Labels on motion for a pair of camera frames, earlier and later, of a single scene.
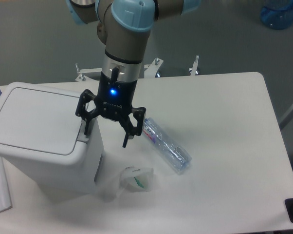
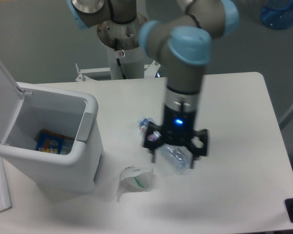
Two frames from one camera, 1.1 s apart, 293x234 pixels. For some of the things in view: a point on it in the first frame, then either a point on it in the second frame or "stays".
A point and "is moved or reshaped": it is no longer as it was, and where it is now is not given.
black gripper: (114, 101) to (178, 126)
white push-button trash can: (36, 127) is moved or reshaped
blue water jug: (279, 14) stays
